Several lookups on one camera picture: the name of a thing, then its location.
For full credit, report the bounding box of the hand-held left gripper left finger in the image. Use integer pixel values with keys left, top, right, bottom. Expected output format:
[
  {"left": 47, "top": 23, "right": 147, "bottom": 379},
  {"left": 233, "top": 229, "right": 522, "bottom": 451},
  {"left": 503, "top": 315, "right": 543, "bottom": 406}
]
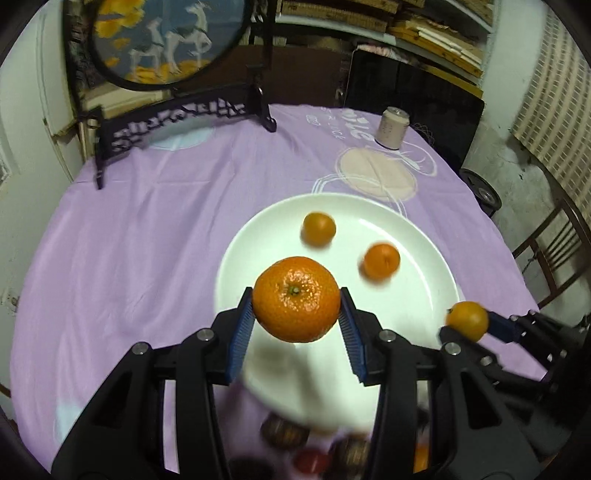
[{"left": 51, "top": 287, "right": 257, "bottom": 480}]

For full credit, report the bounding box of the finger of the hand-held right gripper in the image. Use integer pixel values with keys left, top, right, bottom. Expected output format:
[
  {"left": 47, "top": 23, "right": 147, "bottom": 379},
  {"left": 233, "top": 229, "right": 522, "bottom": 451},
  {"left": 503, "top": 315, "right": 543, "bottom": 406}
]
[
  {"left": 487, "top": 310, "right": 557, "bottom": 346},
  {"left": 438, "top": 324, "right": 555, "bottom": 393}
]

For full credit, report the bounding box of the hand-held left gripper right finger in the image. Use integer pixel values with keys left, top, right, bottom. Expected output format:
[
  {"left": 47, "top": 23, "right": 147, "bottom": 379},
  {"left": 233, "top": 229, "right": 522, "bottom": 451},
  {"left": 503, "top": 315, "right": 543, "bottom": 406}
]
[{"left": 339, "top": 286, "right": 541, "bottom": 480}]

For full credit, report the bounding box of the smooth yellow orange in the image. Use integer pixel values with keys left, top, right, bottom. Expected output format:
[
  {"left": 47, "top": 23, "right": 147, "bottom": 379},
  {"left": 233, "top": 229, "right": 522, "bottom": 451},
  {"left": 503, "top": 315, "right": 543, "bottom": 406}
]
[{"left": 445, "top": 301, "right": 490, "bottom": 343}]

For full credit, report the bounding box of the large orange mandarin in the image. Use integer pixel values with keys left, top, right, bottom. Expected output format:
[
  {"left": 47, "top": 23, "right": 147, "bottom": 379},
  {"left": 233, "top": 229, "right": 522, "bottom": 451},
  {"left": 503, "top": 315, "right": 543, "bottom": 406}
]
[{"left": 252, "top": 256, "right": 342, "bottom": 343}]

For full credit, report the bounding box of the dark brown water chestnut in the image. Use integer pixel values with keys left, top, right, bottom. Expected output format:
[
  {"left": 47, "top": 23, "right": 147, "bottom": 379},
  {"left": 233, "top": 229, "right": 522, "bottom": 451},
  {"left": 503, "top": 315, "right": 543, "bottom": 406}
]
[
  {"left": 330, "top": 436, "right": 372, "bottom": 476},
  {"left": 260, "top": 413, "right": 310, "bottom": 450}
]

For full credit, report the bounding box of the small round orange kumquat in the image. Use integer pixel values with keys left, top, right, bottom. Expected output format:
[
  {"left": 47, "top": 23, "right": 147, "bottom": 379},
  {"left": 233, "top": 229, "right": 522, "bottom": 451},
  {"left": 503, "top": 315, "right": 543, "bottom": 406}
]
[{"left": 301, "top": 211, "right": 337, "bottom": 247}]

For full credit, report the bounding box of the white round plate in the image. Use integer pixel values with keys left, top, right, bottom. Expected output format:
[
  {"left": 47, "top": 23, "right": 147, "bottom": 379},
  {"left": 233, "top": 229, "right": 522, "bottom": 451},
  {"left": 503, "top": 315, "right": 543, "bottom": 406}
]
[{"left": 215, "top": 194, "right": 462, "bottom": 437}]

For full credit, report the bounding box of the red cherry tomato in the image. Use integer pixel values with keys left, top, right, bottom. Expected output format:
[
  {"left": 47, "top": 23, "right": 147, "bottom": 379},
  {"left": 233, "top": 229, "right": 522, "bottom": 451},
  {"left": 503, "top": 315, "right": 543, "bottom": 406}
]
[{"left": 293, "top": 448, "right": 333, "bottom": 476}]

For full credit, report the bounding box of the wooden chair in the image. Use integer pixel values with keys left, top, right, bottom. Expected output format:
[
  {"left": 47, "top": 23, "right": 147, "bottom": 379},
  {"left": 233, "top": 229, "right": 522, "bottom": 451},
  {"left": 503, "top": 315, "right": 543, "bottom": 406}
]
[{"left": 512, "top": 152, "right": 591, "bottom": 310}]

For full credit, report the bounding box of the purple printed tablecloth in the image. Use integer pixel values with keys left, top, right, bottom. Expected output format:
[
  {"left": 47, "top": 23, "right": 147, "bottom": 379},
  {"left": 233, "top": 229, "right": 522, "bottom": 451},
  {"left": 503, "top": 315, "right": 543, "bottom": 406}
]
[{"left": 23, "top": 104, "right": 555, "bottom": 480}]

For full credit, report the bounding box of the black round stool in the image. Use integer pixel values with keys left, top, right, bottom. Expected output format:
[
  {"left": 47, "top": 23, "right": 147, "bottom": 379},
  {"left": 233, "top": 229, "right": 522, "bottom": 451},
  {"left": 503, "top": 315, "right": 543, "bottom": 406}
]
[{"left": 459, "top": 168, "right": 502, "bottom": 217}]

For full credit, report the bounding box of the beige drink can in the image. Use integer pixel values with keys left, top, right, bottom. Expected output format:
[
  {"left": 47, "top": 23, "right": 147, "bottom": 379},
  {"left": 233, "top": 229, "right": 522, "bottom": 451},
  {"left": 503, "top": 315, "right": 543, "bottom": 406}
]
[{"left": 374, "top": 106, "right": 411, "bottom": 152}]

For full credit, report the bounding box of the black panel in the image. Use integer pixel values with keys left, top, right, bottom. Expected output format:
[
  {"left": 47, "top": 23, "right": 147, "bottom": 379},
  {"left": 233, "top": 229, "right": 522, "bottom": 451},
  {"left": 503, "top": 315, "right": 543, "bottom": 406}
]
[{"left": 344, "top": 48, "right": 485, "bottom": 169}]

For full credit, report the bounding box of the brown wooden board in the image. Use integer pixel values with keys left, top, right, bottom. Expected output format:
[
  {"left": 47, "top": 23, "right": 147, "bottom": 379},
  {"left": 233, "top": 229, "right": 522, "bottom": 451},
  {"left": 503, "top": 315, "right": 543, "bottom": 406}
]
[{"left": 203, "top": 44, "right": 352, "bottom": 107}]

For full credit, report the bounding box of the pink folded cloth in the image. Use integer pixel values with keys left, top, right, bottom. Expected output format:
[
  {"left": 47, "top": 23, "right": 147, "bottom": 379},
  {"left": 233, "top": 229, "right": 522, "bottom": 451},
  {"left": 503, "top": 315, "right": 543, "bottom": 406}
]
[{"left": 353, "top": 41, "right": 398, "bottom": 58}]

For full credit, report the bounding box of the deer picture black table screen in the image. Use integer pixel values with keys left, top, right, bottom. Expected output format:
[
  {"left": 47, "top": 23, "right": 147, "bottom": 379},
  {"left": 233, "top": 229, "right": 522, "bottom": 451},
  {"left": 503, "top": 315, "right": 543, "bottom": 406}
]
[{"left": 62, "top": 0, "right": 278, "bottom": 190}]

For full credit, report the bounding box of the stack of flat wooden boxes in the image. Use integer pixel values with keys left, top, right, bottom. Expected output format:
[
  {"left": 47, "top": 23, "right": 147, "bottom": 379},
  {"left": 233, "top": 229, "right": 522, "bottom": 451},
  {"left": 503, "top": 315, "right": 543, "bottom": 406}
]
[{"left": 279, "top": 0, "right": 495, "bottom": 77}]

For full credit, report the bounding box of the beige woven wall mat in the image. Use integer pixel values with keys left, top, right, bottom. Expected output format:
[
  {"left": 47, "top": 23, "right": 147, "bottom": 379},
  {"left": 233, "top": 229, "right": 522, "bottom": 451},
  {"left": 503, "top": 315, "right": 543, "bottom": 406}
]
[{"left": 512, "top": 9, "right": 591, "bottom": 185}]

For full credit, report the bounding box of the white wall shelf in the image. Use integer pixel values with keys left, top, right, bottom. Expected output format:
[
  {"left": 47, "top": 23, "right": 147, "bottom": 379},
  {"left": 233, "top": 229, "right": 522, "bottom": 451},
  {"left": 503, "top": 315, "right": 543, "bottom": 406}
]
[{"left": 277, "top": 0, "right": 502, "bottom": 86}]

